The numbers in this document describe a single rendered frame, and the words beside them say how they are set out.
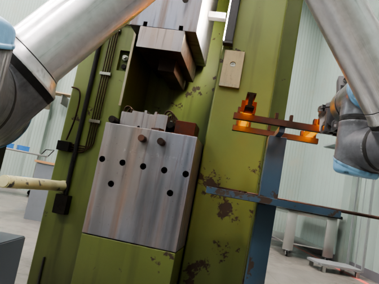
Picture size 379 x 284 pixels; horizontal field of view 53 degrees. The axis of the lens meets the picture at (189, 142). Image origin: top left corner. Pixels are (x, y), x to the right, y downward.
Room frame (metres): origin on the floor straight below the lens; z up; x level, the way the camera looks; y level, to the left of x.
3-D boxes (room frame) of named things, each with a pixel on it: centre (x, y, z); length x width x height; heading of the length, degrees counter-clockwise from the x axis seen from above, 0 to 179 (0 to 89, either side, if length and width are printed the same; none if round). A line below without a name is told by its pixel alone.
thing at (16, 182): (1.52, 0.56, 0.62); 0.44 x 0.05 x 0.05; 171
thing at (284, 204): (1.28, -0.29, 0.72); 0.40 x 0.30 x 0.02; 83
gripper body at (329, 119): (0.95, -0.37, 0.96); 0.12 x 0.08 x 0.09; 172
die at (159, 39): (1.76, 0.17, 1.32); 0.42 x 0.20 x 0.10; 171
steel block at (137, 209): (1.76, 0.12, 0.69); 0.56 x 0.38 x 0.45; 171
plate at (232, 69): (1.63, -0.13, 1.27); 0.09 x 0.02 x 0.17; 81
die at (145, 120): (1.76, 0.17, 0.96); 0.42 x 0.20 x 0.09; 171
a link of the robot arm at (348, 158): (0.77, -0.35, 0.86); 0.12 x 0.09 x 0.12; 14
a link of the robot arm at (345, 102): (0.78, -0.35, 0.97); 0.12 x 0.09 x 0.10; 172
